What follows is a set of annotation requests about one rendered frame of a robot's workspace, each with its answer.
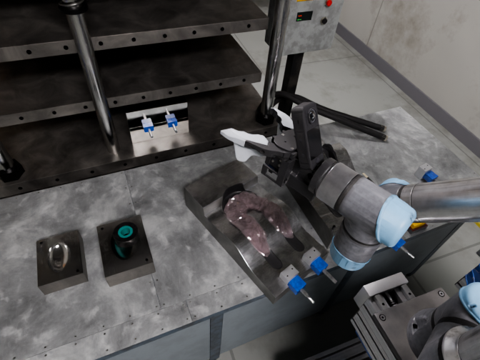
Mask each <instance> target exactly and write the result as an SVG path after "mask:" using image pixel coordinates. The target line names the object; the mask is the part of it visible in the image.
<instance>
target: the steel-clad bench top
mask: <svg viewBox="0 0 480 360"><path fill-rule="evenodd" d="M357 117H359V118H361V119H365V120H367V121H372V122H374V123H377V124H381V125H384V126H386V131H385V132H383V131H379V130H376V129H373V128H370V127H368V128H370V129H373V130H375V131H378V132H380V133H383V134H385V135H387V136H388V139H387V140H386V141H383V140H381V139H378V138H376V137H373V136H370V135H368V134H365V133H363V132H361V131H358V130H356V129H353V128H351V127H349V126H346V125H343V124H340V123H339V122H336V121H335V122H331V123H328V124H322V125H319V128H320V134H321V138H322V140H323V141H324V142H325V143H326V144H331V145H332V144H337V143H340V144H341V145H342V146H344V148H345V149H346V150H347V151H348V153H349V156H350V158H351V160H352V163H353V165H354V168H355V170H356V172H357V173H359V174H361V175H362V176H364V175H363V173H365V174H366V175H367V176H368V177H369V178H370V179H371V180H372V181H373V182H374V183H375V184H376V185H378V186H379V185H380V184H382V183H383V182H384V181H386V180H387V179H392V178H398V179H401V180H404V181H406V182H408V183H409V184H419V183H426V182H427V181H426V180H425V179H421V180H420V179H419V178H417V177H416V176H415V175H414V174H415V172H416V170H417V169H418V168H419V167H420V166H421V165H423V164H425V163H427V164H428V165H430V166H431V167H433V169H432V171H433V172H434V173H435V174H436V175H438V177H437V179H436V180H437V181H445V180H452V179H464V178H471V177H478V176H479V175H478V174H477V173H476V172H475V171H474V170H473V169H471V168H470V167H469V166H468V165H467V164H465V163H464V162H463V161H462V160H461V159H460V158H459V157H458V156H457V155H456V154H454V153H453V152H452V151H451V150H450V149H448V148H447V147H446V146H445V145H444V144H442V143H441V142H440V141H439V140H438V139H437V138H436V137H435V136H434V135H433V134H431V133H430V132H429V131H428V130H426V129H425V128H424V127H423V126H422V125H421V124H420V123H419V122H418V121H417V120H415V119H414V118H413V117H412V116H411V115H409V114H408V113H407V112H406V111H404V110H403V109H402V108H401V107H396V108H392V109H387V110H384V111H378V112H375V113H371V114H366V115H362V116H357ZM235 160H236V155H235V149H234V145H233V146H228V147H224V148H220V149H215V150H211V151H206V152H203V153H199V154H194V155H190V156H185V157H181V158H177V159H172V160H168V161H163V162H159V163H156V164H150V165H147V166H141V167H138V168H135V169H129V170H126V171H120V172H116V173H113V174H107V175H104V176H98V177H95V178H92V179H86V180H83V181H77V182H74V183H70V184H64V185H61V186H55V187H52V188H48V189H43V190H39V191H34V192H30V193H27V194H22V195H18V196H13V197H9V198H5V199H0V360H96V359H99V358H101V357H103V356H106V355H109V354H112V353H114V352H116V351H119V350H122V349H125V348H127V347H129V346H132V345H134V344H137V343H140V342H142V341H145V340H147V339H150V338H153V337H155V336H158V335H160V334H163V333H166V332H168V331H171V330H173V329H176V328H179V327H180V326H184V325H186V324H189V323H191V322H194V321H197V320H199V319H202V318H204V317H207V316H210V315H212V314H215V313H217V312H220V311H223V310H224V309H228V308H230V307H233V306H236V305H237V304H241V303H243V302H245V301H248V300H251V299H254V298H256V297H258V296H261V295H264V293H263V292H262V291H261V290H260V289H259V288H258V286H257V285H256V284H255V283H254V282H253V281H252V280H251V279H250V278H249V277H248V276H247V274H246V273H245V272H244V271H243V270H242V268H241V267H240V266H239V265H238V264H237V263H236V262H235V261H234V260H233V259H232V257H231V256H230V255H229V254H228V253H227V252H226V250H225V249H224V248H223V247H222V246H221V244H220V243H219V242H218V241H217V240H216V239H215V238H214V237H213V236H212V235H211V234H210V232H209V231H208V230H207V229H206V228H205V226H204V225H203V224H202V223H201V222H200V221H199V220H198V219H197V218H196V217H195V216H194V214H193V213H192V212H191V211H190V210H189V208H188V207H187V206H186V199H185V190H184V188H185V187H186V186H188V185H190V184H192V183H194V182H195V181H198V180H199V179H202V178H203V177H205V176H207V175H209V174H211V173H212V172H214V171H216V170H218V169H220V168H221V167H223V166H226V165H227V164H230V163H231V162H233V161H235ZM265 160H266V156H250V157H249V158H248V159H247V160H246V161H243V163H244V164H245V165H247V166H248V167H249V168H250V169H251V170H252V171H253V172H254V173H255V174H256V175H257V176H258V184H259V185H260V186H261V187H262V188H264V189H265V190H266V191H267V192H269V193H270V194H272V195H273V196H275V197H276V198H278V199H280V200H282V201H283V202H284V203H285V204H286V205H288V206H289V207H290V209H291V210H292V211H293V212H294V214H295V215H296V217H297V219H298V220H299V222H300V223H301V225H302V226H303V227H304V229H305V230H306V231H307V232H308V233H309V234H310V235H311V236H312V237H313V238H315V239H316V240H317V241H318V242H319V243H320V244H321V245H322V246H323V247H324V248H325V249H326V250H327V251H328V252H329V254H328V256H327V258H326V260H325V262H326V263H327V264H328V266H327V268H326V269H325V270H328V269H331V268H334V267H335V266H338V265H337V264H336V263H335V262H334V260H333V259H332V257H331V254H330V248H329V249H327V248H326V247H325V245H324V243H323V242H322V240H321V239H320V238H319V235H318V234H317V233H316V231H315V230H314V228H313V226H312V225H311V223H310V222H309V220H308V219H307V217H306V216H305V214H304V213H303V211H302V210H301V208H300V206H299V205H298V204H297V202H296V200H295V199H294V197H293V196H292V194H291V192H290V191H289V190H288V188H287V187H286V184H285V185H283V186H282V187H280V186H279V185H277V184H275V183H274V182H273V181H272V180H270V179H269V178H267V177H266V176H264V175H263V174H262V173H261V169H262V166H263V164H265ZM125 174H126V175H125ZM364 177H365V176H364ZM365 178H366V177H365ZM127 182H128V183H127ZM129 190H130V191H129ZM132 201H133V202H132ZM134 209H135V210H134ZM135 212H136V213H135ZM136 215H141V219H142V222H143V225H144V230H145V232H146V237H147V240H148V243H149V248H150V251H151V255H152V259H153V262H154V266H155V269H156V272H154V273H152V274H148V275H146V276H142V277H139V278H137V279H133V280H131V281H127V282H124V283H122V284H118V285H116V286H112V287H109V285H108V283H107V281H106V279H105V276H104V268H103V264H102V259H101V251H100V246H99V239H98V234H97V230H96V227H97V226H101V225H104V224H108V223H111V222H114V221H119V220H122V219H127V218H129V217H133V216H136ZM76 230H78V231H79V233H80V235H81V237H82V239H83V243H84V253H85V259H86V269H87V275H88V280H89V281H87V282H84V283H82V284H78V285H76V286H71V287H69V288H66V289H62V290H60V291H55V292H53V293H50V294H47V295H44V294H43V292H42V291H41V290H40V289H39V288H38V281H37V260H36V242H37V241H39V240H42V239H47V238H50V237H53V236H58V235H61V234H65V233H69V232H71V231H76ZM152 277H153V278H152ZM154 285H155V286H154ZM155 287H156V288H155ZM159 304H160V305H159ZM189 312H190V313H189ZM190 314H191V315H190Z"/></svg>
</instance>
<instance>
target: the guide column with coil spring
mask: <svg viewBox="0 0 480 360"><path fill-rule="evenodd" d="M78 1H80V0H62V3H63V4H72V3H76V2H78ZM81 6H82V4H80V5H78V6H73V7H64V8H66V9H77V8H80V7H81ZM66 17H67V19H68V23H69V26H70V29H71V33H72V36H73V39H74V43H75V45H76V50H77V52H78V55H79V59H80V62H81V66H82V69H83V71H84V76H85V78H86V82H87V85H88V88H89V92H90V94H91V99H92V101H93V104H94V108H95V111H96V115H97V118H98V120H99V124H100V127H101V131H102V134H103V137H104V141H105V144H106V147H107V150H108V152H109V153H110V154H115V153H117V152H119V151H120V146H119V141H118V138H117V135H116V130H115V127H114V122H113V119H112V116H111V111H110V108H109V103H108V100H107V97H106V92H105V89H104V85H103V81H102V78H101V74H100V71H99V65H98V63H97V60H96V54H95V52H94V47H93V44H92V41H91V36H90V33H89V28H88V25H87V22H86V17H85V14H84V13H82V14H77V15H67V14H66Z"/></svg>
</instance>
